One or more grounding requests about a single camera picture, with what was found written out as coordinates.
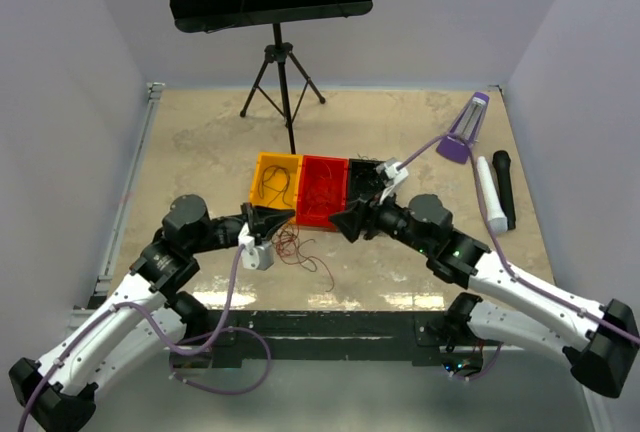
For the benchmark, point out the black microphone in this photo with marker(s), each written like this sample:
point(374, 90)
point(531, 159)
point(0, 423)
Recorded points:
point(501, 162)

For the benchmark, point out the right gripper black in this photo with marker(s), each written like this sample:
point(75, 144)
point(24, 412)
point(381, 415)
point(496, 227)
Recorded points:
point(351, 224)

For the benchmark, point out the red plastic bin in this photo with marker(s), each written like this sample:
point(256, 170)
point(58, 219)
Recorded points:
point(322, 190)

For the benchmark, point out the yellow plastic bin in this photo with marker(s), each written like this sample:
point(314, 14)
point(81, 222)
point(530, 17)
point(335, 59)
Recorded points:
point(276, 180)

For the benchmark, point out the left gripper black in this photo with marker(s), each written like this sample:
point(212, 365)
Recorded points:
point(263, 220)

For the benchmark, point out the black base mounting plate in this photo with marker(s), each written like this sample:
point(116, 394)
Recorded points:
point(418, 337)

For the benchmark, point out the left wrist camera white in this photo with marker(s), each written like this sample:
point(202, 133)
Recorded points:
point(254, 256)

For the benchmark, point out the purple metronome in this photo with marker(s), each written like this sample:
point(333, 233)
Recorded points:
point(464, 130)

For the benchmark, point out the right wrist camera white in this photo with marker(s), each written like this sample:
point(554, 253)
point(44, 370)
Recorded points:
point(393, 174)

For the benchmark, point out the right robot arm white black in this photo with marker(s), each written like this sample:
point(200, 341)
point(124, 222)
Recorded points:
point(597, 342)

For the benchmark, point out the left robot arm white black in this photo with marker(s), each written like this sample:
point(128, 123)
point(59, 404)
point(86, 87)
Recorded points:
point(148, 311)

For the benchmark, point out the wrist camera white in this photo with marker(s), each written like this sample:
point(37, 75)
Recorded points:
point(254, 256)
point(393, 174)

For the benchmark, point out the black plastic bin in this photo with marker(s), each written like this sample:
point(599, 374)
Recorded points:
point(362, 178)

